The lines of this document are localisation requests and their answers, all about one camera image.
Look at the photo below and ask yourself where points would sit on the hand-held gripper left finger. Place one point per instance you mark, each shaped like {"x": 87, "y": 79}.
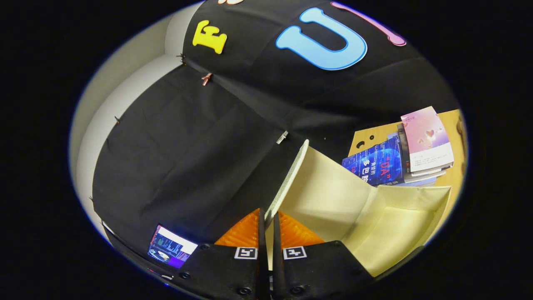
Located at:
{"x": 262, "y": 237}

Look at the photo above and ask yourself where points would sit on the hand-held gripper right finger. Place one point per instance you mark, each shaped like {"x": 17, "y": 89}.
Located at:
{"x": 277, "y": 250}

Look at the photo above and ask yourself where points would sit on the lit computer monitor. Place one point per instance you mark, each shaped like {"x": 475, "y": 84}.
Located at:
{"x": 170, "y": 248}

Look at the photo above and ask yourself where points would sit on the white clothes peg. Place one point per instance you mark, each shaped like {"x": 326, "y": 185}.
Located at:
{"x": 282, "y": 137}

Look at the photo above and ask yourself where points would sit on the black backdrop cloth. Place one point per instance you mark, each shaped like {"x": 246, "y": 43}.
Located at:
{"x": 187, "y": 146}

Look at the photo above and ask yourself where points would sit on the blue book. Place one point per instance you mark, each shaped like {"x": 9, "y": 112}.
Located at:
{"x": 374, "y": 164}

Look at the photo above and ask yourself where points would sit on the pink clothes peg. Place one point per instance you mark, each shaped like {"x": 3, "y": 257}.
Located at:
{"x": 206, "y": 78}

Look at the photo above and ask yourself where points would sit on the pink book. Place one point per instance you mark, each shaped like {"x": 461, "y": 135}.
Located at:
{"x": 427, "y": 137}

